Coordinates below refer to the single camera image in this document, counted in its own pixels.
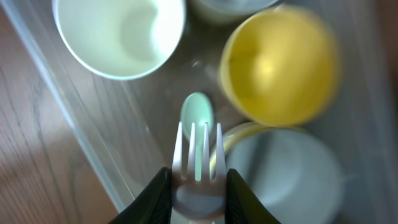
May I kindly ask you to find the yellow cup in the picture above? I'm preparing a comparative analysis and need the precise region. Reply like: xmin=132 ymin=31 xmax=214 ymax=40
xmin=218 ymin=5 xmax=341 ymax=126

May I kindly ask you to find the pink fork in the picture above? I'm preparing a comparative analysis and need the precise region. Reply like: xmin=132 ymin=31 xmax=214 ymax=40
xmin=171 ymin=123 xmax=227 ymax=223

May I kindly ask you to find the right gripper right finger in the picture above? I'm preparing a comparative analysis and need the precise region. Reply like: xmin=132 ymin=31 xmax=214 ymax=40
xmin=224 ymin=169 xmax=280 ymax=224

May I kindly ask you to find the mint green spoon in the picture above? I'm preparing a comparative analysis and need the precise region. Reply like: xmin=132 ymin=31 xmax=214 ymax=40
xmin=180 ymin=92 xmax=214 ymax=181

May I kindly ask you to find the white cup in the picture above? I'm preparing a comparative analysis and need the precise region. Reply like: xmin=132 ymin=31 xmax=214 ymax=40
xmin=52 ymin=0 xmax=187 ymax=80

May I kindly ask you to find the grey bowl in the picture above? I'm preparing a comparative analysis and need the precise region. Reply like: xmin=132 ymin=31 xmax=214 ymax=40
xmin=225 ymin=129 xmax=344 ymax=224

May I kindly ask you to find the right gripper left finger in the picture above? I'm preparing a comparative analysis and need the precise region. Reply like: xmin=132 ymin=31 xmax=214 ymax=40
xmin=109 ymin=167 xmax=172 ymax=224

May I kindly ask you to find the yellow bowl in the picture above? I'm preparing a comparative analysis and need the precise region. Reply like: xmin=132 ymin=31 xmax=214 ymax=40
xmin=209 ymin=121 xmax=308 ymax=180

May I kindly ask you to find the clear plastic container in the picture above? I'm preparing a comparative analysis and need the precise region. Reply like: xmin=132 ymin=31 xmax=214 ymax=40
xmin=1 ymin=1 xmax=397 ymax=223

